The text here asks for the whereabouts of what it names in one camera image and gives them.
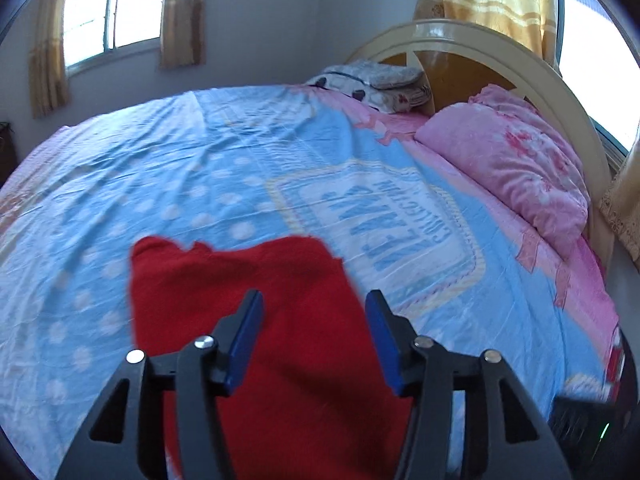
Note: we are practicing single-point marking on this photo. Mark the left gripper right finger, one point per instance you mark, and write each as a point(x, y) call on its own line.
point(505, 436)

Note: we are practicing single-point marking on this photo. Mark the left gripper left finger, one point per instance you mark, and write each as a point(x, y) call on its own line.
point(122, 436)

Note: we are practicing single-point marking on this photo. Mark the red knitted sweater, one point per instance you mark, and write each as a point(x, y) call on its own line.
point(313, 403)

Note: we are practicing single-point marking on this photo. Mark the bright bedroom window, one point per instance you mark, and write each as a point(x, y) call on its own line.
point(92, 28)

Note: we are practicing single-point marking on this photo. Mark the blue pink patterned bedsheet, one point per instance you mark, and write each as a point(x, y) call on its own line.
point(235, 168)

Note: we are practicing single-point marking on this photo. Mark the pink floral pillow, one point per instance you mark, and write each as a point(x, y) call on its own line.
point(501, 142)

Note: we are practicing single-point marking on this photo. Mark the brown wooden desk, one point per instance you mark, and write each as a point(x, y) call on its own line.
point(8, 153)

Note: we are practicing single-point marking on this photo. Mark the window left beige curtain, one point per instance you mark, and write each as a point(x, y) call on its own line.
point(47, 80)

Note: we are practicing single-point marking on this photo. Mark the window beige curtain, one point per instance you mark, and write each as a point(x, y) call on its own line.
point(47, 80)
point(182, 34)

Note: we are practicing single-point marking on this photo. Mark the grey white folded blanket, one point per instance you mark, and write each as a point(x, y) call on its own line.
point(390, 89)

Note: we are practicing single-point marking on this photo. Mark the cream wooden headboard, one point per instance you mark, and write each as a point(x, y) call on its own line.
point(461, 58)

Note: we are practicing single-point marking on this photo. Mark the bright side window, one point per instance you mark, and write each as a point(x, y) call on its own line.
point(598, 66)

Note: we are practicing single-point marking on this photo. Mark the window right beige curtain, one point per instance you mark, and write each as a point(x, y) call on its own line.
point(182, 34)

